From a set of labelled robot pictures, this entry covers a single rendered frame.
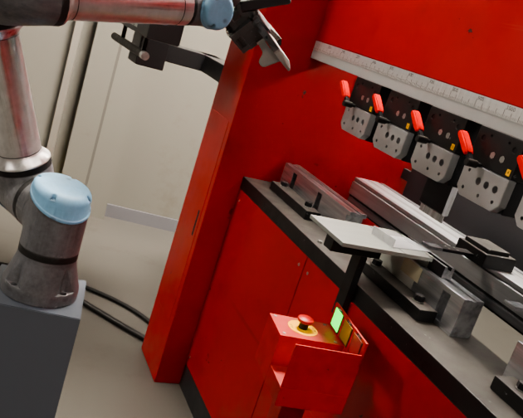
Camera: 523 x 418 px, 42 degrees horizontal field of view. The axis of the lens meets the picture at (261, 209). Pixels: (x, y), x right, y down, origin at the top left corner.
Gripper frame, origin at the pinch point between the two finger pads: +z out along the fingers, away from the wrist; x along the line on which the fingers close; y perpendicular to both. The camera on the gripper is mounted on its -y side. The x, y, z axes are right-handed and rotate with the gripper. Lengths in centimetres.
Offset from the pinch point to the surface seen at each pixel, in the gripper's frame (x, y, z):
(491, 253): 21, -12, 70
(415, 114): 3.4, -16.3, 32.3
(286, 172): -49, 33, 58
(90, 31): -232, 111, 19
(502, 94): 21.0, -34.6, 29.1
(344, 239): 30.8, 12.0, 31.4
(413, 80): -10.2, -20.7, 31.9
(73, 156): -202, 163, 60
